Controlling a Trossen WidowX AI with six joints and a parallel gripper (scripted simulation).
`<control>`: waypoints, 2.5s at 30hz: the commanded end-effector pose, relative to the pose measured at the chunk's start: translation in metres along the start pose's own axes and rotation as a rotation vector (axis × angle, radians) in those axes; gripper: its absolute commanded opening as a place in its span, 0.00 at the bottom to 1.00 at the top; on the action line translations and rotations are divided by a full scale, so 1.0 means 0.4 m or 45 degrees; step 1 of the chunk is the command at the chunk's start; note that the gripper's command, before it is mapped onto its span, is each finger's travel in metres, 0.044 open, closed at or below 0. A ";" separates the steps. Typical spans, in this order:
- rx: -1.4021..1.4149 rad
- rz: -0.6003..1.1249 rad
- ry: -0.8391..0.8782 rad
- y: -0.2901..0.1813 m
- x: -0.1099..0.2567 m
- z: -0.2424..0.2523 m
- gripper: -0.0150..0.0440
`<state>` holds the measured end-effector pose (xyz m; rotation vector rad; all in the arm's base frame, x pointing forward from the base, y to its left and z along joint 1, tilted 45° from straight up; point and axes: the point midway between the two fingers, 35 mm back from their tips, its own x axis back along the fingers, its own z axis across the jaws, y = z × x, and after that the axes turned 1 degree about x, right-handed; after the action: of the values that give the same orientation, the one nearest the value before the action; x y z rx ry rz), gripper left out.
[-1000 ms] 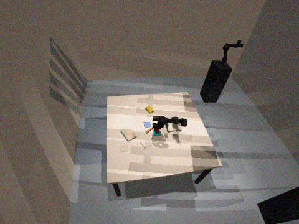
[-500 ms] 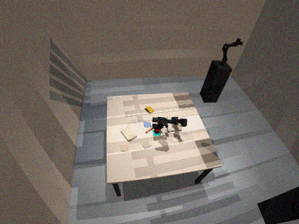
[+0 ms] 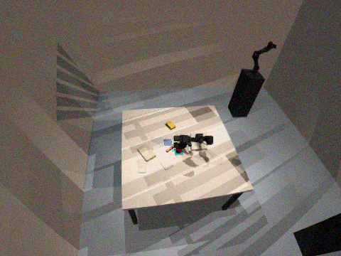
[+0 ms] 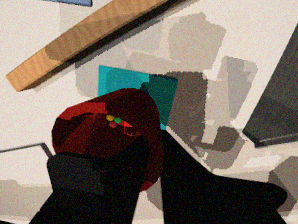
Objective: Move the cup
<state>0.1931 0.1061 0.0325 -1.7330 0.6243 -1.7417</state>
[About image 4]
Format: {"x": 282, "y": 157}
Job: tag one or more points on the tan wooden bar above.
{"x": 101, "y": 27}

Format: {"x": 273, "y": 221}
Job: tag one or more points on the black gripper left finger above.
{"x": 120, "y": 176}

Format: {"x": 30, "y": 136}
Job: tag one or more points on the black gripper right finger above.
{"x": 188, "y": 187}

